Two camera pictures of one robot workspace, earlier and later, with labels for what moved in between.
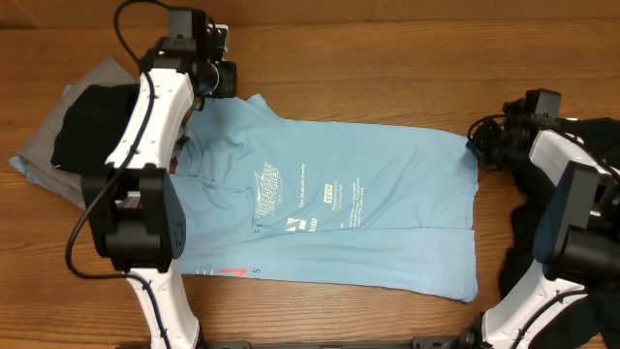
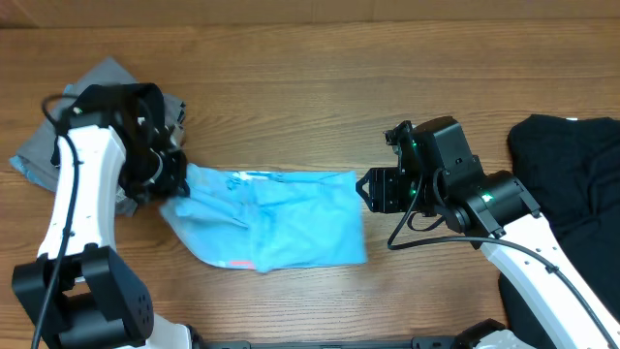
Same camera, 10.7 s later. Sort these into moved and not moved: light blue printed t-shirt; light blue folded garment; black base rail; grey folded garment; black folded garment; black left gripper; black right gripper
Moved: black left gripper; black right gripper; light blue printed t-shirt
Not moved: black folded garment; grey folded garment; black base rail; light blue folded garment
